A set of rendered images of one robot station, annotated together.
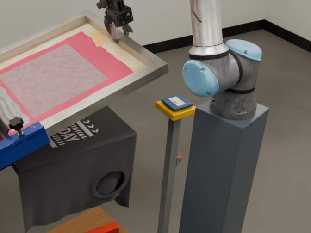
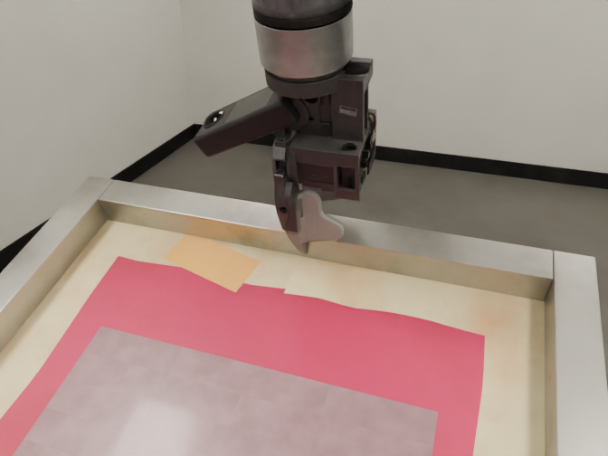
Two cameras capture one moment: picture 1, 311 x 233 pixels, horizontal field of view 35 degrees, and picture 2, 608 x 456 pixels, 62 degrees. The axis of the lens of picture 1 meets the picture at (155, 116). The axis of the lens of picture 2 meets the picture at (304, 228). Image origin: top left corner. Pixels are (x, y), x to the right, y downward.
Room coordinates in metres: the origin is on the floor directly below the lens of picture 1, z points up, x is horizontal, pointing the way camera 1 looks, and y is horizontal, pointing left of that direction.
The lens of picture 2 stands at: (1.38, 0.43, 1.55)
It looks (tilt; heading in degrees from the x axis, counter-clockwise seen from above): 31 degrees down; 326
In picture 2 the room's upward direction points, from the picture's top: straight up
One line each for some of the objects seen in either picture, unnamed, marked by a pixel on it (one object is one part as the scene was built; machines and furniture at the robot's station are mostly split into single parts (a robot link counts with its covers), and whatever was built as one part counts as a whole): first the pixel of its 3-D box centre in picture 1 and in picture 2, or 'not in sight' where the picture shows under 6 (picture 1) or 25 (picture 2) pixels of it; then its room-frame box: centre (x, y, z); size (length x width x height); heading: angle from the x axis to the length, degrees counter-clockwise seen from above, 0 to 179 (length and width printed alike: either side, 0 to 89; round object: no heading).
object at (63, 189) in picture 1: (76, 184); not in sight; (1.46, 0.28, 0.77); 0.46 x 0.09 x 0.36; 127
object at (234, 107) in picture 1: (235, 95); not in sight; (1.41, -0.25, 1.25); 0.15 x 0.15 x 0.10
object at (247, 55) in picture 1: (239, 63); not in sight; (1.41, -0.25, 1.37); 0.13 x 0.12 x 0.14; 133
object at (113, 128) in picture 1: (55, 123); not in sight; (1.61, 0.39, 0.95); 0.48 x 0.44 x 0.01; 127
